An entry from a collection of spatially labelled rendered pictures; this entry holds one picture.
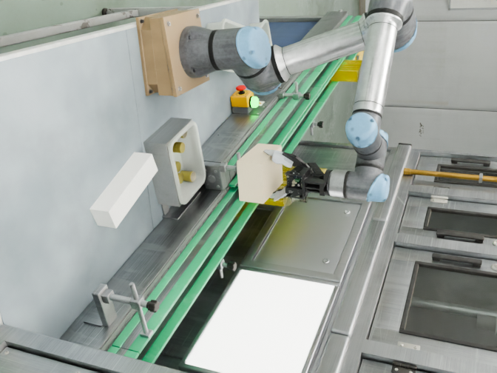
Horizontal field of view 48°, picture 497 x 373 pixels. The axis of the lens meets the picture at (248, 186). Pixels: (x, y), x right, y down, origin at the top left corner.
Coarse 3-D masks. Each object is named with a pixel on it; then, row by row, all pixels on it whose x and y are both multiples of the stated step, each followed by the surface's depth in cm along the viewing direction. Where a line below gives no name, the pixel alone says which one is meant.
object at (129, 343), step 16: (304, 112) 239; (224, 208) 184; (240, 208) 184; (208, 224) 177; (224, 224) 176; (192, 240) 171; (208, 240) 170; (192, 256) 164; (176, 272) 159; (192, 272) 158; (160, 288) 154; (176, 288) 153; (160, 304) 148; (160, 320) 143; (128, 336) 140; (112, 352) 136; (128, 352) 135
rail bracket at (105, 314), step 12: (96, 288) 137; (132, 288) 131; (96, 300) 136; (108, 300) 136; (120, 300) 135; (132, 300) 132; (144, 300) 133; (156, 300) 131; (96, 312) 145; (108, 312) 139; (96, 324) 141; (108, 324) 140; (144, 324) 137; (144, 336) 138
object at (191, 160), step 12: (180, 132) 168; (192, 132) 177; (168, 144) 165; (192, 144) 180; (180, 156) 183; (192, 156) 182; (180, 168) 184; (192, 168) 185; (204, 168) 184; (204, 180) 185; (180, 192) 171; (192, 192) 178
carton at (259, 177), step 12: (264, 144) 168; (252, 156) 159; (264, 156) 158; (240, 168) 156; (252, 168) 154; (264, 168) 155; (276, 168) 164; (240, 180) 157; (252, 180) 156; (264, 180) 156; (276, 180) 165; (240, 192) 159; (252, 192) 158; (264, 192) 157
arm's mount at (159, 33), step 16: (144, 16) 158; (160, 16) 157; (176, 16) 159; (192, 16) 167; (144, 32) 156; (160, 32) 155; (176, 32) 159; (144, 48) 158; (160, 48) 156; (176, 48) 159; (144, 64) 160; (160, 64) 158; (176, 64) 159; (144, 80) 162; (160, 80) 160; (176, 80) 160; (192, 80) 168; (208, 80) 178; (176, 96) 160
